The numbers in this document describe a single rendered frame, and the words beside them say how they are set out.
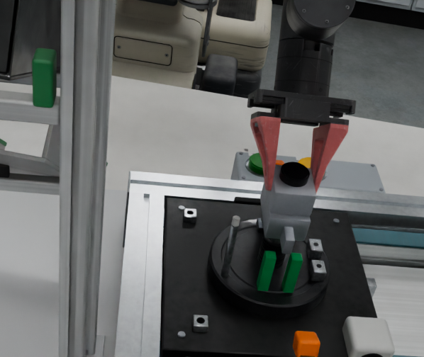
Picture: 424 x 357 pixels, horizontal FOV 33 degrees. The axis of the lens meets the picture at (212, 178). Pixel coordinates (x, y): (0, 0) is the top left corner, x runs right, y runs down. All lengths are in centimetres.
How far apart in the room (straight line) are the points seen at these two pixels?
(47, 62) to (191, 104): 90
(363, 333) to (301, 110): 24
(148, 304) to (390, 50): 306
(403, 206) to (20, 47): 67
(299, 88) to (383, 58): 292
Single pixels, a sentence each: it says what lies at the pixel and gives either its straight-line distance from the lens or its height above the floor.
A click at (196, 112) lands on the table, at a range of 127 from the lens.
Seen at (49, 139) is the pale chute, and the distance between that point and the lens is 59.
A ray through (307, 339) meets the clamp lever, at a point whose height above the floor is 107.
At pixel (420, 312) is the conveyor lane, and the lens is 93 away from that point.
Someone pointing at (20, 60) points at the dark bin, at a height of 131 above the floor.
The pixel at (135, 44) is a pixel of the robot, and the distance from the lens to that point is 148.
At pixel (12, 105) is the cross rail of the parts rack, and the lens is 43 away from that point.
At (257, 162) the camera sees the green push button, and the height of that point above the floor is 97.
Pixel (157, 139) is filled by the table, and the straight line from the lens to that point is 119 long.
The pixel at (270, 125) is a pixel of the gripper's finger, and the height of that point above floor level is 117.
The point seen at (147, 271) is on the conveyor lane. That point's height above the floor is 96.
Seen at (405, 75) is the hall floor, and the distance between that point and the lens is 353.
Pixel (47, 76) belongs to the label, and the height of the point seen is 133.
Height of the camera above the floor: 154
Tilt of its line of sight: 38 degrees down
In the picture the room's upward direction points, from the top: 10 degrees clockwise
